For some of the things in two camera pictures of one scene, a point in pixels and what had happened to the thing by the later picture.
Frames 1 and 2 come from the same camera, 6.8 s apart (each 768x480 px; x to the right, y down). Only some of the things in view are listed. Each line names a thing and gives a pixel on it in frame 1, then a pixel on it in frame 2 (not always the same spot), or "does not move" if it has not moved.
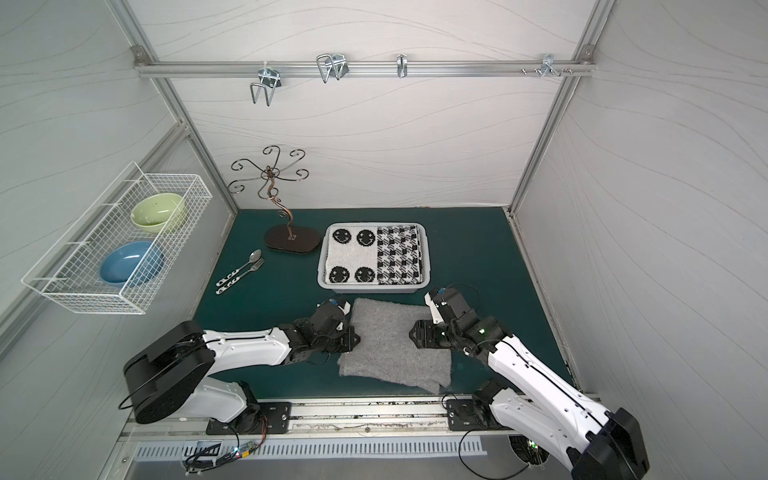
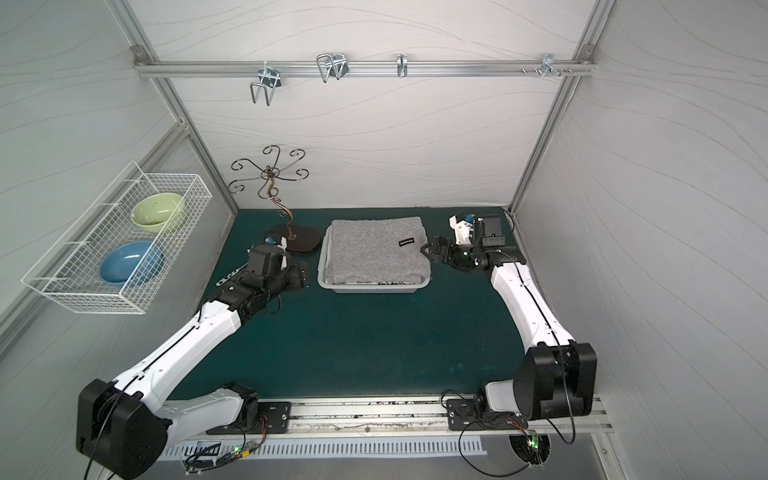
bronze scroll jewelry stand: (282, 238) does not move
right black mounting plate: (463, 416) does not move
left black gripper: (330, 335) -> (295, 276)
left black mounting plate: (273, 418) does not move
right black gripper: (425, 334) -> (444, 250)
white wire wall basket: (119, 251) does not move
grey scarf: (387, 351) -> (380, 250)
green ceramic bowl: (157, 212) does not move
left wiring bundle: (200, 461) does not move
